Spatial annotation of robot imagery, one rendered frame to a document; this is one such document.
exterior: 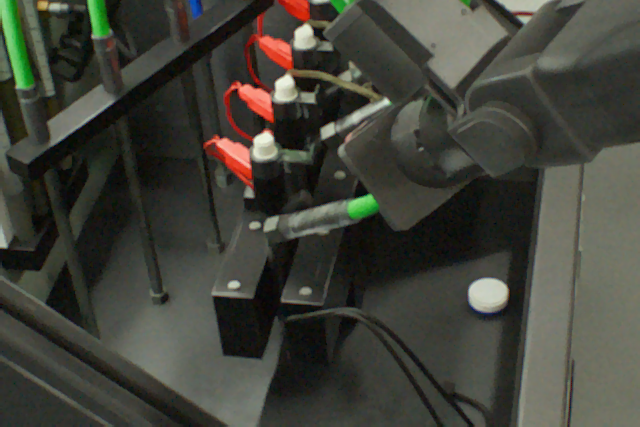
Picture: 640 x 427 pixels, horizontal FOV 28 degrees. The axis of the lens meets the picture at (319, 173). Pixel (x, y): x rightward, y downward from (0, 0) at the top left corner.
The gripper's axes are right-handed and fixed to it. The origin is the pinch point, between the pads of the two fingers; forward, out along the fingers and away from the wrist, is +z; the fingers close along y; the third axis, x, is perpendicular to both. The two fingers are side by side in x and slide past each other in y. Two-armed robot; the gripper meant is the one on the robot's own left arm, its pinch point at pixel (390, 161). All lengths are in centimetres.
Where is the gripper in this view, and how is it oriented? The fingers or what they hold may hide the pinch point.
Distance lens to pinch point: 89.4
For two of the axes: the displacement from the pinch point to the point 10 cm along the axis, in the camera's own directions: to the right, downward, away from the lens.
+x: 5.9, 8.1, 0.5
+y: -7.7, 5.8, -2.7
